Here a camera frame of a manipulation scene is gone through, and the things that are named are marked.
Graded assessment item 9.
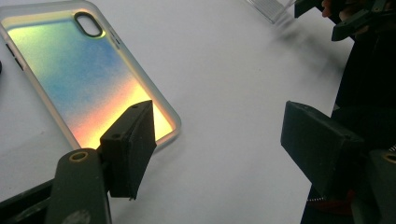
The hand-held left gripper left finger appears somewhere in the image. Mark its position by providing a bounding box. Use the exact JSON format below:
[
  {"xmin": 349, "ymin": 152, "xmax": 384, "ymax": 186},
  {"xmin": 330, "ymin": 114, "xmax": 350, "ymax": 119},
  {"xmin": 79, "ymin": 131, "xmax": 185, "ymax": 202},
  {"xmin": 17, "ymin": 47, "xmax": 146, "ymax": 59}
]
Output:
[{"xmin": 99, "ymin": 100, "xmax": 157, "ymax": 200}]

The iridescent phone case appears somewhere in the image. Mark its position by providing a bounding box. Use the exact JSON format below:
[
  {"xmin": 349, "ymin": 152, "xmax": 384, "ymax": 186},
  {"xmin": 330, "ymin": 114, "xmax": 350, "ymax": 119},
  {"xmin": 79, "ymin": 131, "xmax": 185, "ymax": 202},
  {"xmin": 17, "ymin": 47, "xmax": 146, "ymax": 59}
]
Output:
[{"xmin": 0, "ymin": 0, "xmax": 182, "ymax": 153}]

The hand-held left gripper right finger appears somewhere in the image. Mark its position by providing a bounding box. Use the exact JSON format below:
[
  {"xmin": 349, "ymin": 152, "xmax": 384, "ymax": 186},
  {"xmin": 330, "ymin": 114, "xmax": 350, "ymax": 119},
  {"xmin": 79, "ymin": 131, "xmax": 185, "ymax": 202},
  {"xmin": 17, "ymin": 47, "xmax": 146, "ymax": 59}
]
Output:
[{"xmin": 279, "ymin": 100, "xmax": 366, "ymax": 198}]

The clear plastic tray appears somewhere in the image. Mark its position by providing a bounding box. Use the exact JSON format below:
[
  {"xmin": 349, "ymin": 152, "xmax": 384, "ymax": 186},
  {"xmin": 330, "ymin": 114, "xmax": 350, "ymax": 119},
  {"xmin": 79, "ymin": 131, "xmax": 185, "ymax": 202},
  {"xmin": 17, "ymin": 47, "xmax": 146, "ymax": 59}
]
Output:
[{"xmin": 246, "ymin": 0, "xmax": 297, "ymax": 25}]

